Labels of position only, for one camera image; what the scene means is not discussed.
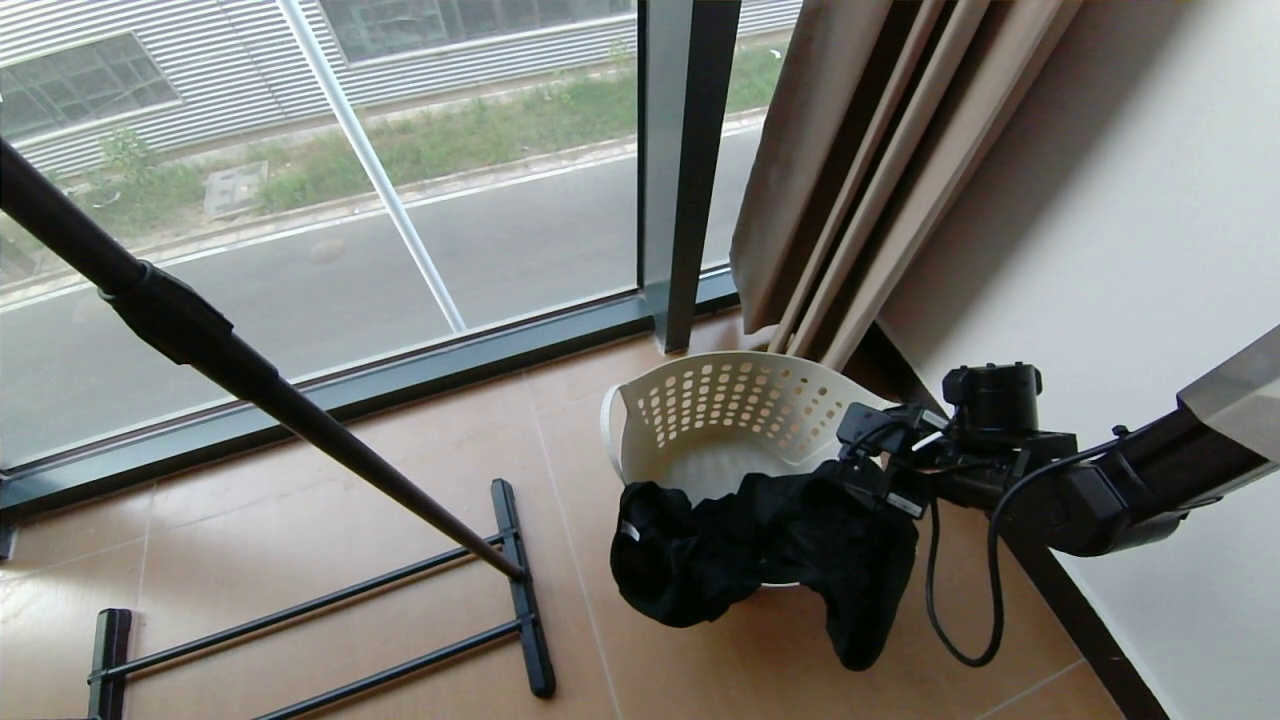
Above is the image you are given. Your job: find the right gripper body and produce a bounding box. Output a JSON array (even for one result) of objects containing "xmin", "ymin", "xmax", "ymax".
[{"xmin": 845, "ymin": 432, "xmax": 1079, "ymax": 521}]

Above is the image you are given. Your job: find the heap of clothes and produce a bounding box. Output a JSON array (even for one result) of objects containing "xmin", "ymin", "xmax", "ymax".
[{"xmin": 610, "ymin": 460, "xmax": 919, "ymax": 672}]

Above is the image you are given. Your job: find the white laundry basket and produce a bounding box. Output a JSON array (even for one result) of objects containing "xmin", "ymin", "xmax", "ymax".
[{"xmin": 600, "ymin": 350, "xmax": 901, "ymax": 591}]

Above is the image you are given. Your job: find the black clothes rack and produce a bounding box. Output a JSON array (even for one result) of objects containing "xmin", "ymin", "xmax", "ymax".
[{"xmin": 0, "ymin": 135, "xmax": 557, "ymax": 720}]

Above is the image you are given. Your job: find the beige curtain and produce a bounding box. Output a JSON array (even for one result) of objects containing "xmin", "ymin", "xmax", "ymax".
[{"xmin": 730, "ymin": 0, "xmax": 1086, "ymax": 371}]

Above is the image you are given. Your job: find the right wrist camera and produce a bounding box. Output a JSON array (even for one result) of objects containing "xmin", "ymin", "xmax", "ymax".
[{"xmin": 836, "ymin": 400, "xmax": 906, "ymax": 466}]

